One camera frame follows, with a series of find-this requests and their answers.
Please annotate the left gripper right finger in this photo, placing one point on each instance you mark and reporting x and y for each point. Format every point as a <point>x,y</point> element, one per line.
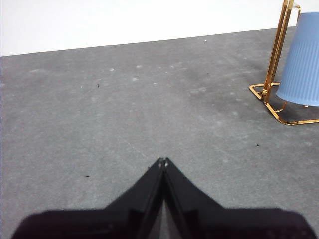
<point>224,224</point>

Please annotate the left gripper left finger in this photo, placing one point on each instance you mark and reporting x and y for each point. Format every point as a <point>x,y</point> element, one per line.
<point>112,224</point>

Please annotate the blue ribbed plastic cup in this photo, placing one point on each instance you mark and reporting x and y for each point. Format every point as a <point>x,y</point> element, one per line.
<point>301,62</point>

